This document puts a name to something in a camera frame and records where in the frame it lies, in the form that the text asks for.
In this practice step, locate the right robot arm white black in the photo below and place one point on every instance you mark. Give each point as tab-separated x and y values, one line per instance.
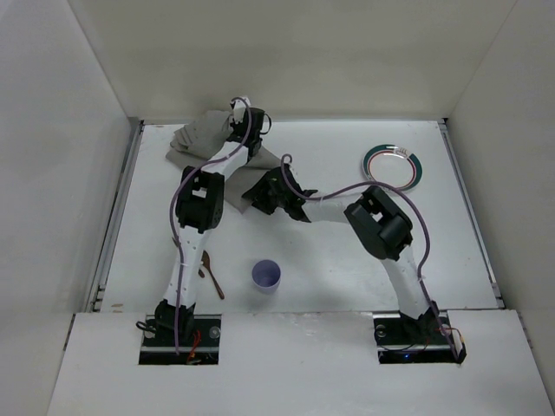
381	226

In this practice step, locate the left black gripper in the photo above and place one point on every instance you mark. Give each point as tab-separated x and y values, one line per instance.
242	128

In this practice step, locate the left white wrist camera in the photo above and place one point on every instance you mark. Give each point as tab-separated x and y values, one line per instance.
239	106

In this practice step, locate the grey cloth placemat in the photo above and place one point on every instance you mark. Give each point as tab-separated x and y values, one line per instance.
200	139

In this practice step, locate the white plate green red rim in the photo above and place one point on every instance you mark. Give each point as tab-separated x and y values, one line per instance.
394	165

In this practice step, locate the right aluminium table rail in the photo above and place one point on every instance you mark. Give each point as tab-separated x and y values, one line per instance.
442	123

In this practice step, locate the aluminium table rail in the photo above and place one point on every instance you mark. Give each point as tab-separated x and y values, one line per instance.
442	123
105	258

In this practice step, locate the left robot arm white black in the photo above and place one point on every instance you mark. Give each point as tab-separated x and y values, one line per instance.
224	143

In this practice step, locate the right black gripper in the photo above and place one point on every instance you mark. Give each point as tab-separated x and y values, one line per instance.
266	193

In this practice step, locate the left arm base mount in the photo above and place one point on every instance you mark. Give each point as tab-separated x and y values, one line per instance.
199	348

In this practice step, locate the brown wooden spoon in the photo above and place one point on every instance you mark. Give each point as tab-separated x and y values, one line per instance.
206	263

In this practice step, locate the purple cup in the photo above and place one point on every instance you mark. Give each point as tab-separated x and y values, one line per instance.
266	276

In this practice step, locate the left aluminium table rail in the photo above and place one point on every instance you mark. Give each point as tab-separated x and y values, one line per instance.
105	258

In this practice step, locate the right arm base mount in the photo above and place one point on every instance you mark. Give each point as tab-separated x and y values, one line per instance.
398	343

